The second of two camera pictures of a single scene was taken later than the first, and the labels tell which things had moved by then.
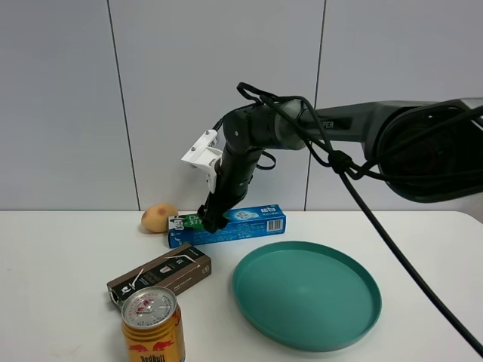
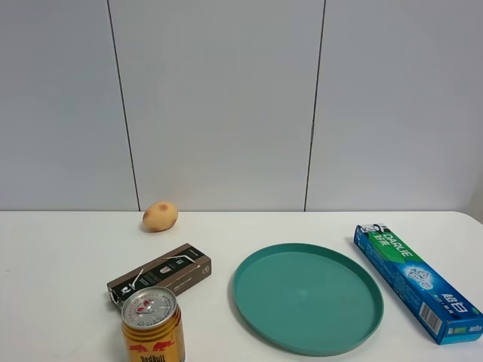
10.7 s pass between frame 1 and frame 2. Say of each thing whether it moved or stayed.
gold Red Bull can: stayed
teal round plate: stayed
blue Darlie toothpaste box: moved
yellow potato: stayed
